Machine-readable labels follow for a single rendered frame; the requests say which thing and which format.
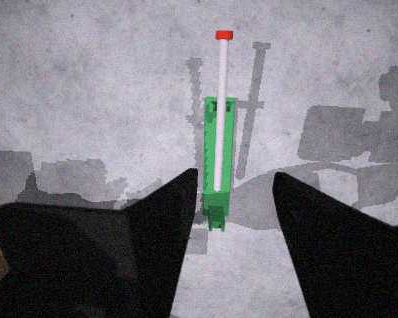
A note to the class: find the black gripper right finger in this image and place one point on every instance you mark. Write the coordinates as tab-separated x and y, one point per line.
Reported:
346	261

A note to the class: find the grey pin with red cap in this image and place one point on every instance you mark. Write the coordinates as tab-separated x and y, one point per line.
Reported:
223	36

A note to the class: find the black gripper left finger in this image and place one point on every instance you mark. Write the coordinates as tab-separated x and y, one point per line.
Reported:
143	244

